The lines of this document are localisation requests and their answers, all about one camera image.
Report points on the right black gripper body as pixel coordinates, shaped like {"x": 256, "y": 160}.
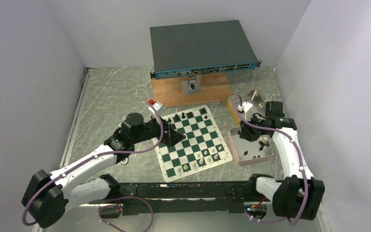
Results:
{"x": 253, "y": 132}

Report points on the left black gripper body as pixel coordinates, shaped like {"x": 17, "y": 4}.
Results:
{"x": 152, "y": 130}

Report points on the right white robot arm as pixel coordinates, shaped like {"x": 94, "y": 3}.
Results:
{"x": 299, "y": 194}

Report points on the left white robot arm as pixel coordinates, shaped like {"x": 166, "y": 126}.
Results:
{"x": 118, "y": 146}

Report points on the black chess piece in tray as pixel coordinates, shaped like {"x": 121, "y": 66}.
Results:
{"x": 262, "y": 145}

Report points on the green white chess mat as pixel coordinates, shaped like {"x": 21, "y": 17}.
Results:
{"x": 200, "y": 134}

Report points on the wooden board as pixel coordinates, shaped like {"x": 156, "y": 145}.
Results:
{"x": 215, "y": 88}

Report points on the pink plastic tray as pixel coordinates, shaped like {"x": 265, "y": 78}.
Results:
{"x": 245, "y": 152}

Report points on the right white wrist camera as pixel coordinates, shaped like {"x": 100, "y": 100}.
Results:
{"x": 246, "y": 109}

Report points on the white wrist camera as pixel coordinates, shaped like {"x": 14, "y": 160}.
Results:
{"x": 154, "y": 106}
{"x": 246, "y": 109}

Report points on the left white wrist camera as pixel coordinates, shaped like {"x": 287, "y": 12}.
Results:
{"x": 154, "y": 106}

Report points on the metal bracket with knob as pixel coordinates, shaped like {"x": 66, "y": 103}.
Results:
{"x": 192, "y": 85}

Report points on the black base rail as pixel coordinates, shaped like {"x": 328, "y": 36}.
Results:
{"x": 185, "y": 197}

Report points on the dark grey network switch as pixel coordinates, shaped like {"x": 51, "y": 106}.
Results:
{"x": 200, "y": 48}

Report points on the aluminium frame rail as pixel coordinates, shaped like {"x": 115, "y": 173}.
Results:
{"x": 44, "y": 199}

